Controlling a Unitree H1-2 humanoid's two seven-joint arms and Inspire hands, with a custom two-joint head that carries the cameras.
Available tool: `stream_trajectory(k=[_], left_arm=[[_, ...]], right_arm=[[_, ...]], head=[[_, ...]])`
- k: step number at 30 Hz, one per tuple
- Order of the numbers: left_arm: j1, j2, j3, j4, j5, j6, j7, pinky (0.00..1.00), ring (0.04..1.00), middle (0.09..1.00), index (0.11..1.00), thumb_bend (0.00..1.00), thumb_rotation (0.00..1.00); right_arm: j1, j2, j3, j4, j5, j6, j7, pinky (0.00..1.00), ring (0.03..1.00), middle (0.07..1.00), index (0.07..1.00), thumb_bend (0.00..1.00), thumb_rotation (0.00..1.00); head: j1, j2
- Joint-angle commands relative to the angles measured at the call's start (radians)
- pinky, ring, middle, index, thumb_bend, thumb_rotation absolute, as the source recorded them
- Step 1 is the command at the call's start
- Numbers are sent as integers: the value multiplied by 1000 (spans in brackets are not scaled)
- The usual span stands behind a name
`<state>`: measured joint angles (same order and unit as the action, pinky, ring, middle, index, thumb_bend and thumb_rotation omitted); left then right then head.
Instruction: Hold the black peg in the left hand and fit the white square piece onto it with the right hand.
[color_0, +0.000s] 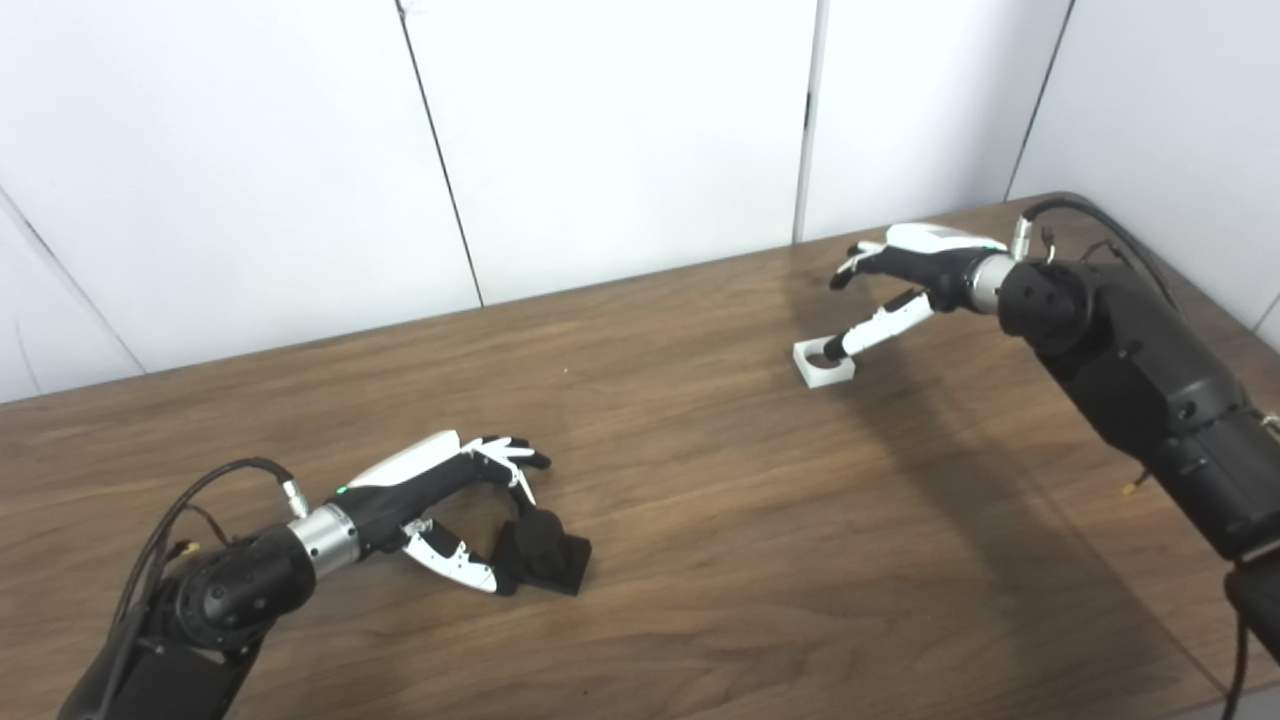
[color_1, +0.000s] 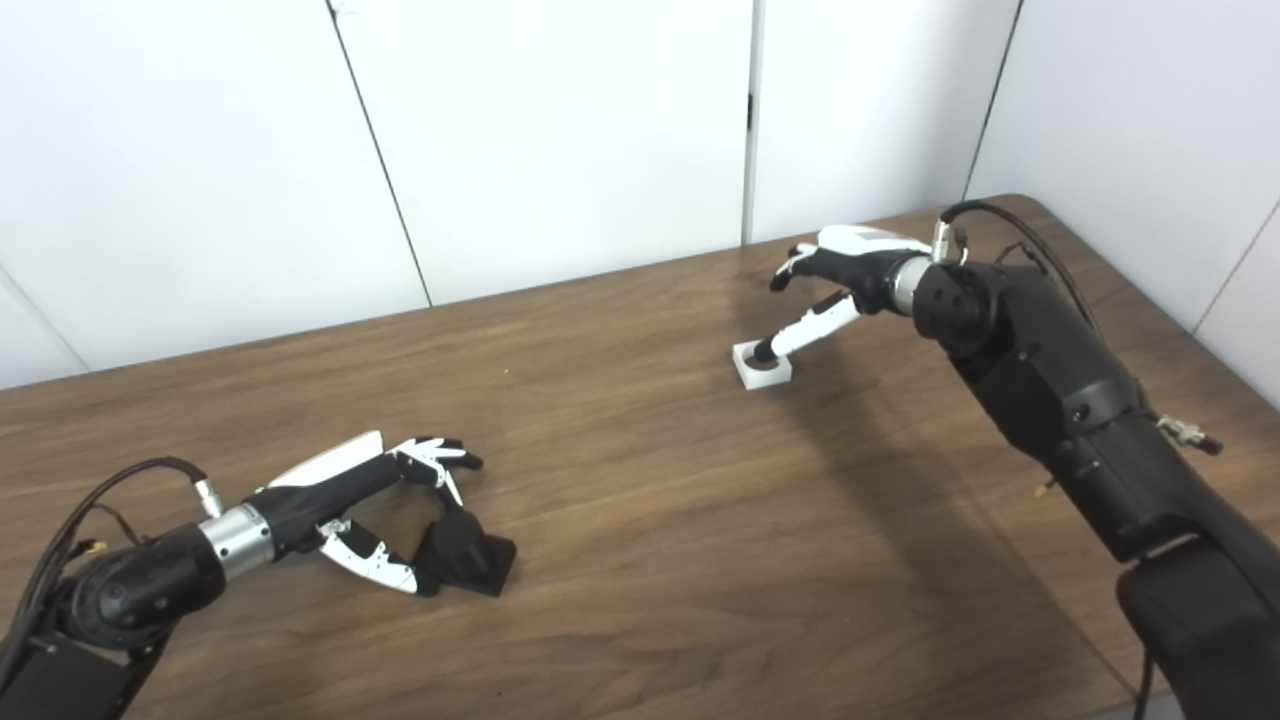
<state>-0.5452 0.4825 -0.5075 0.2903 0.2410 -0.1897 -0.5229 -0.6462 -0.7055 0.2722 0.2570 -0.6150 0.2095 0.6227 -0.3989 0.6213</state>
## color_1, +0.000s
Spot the white square piece with hole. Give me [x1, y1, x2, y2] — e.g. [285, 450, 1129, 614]
[732, 340, 793, 389]

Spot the black peg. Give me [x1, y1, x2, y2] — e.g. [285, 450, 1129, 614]
[413, 503, 518, 598]

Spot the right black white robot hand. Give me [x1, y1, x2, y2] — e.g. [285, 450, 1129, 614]
[750, 225, 931, 363]

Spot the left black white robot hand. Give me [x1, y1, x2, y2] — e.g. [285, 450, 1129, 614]
[245, 431, 485, 597]

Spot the thin left arm wire bundle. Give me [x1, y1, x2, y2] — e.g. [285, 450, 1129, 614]
[68, 503, 149, 558]

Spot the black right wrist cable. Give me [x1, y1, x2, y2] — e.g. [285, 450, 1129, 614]
[932, 201, 1224, 457]

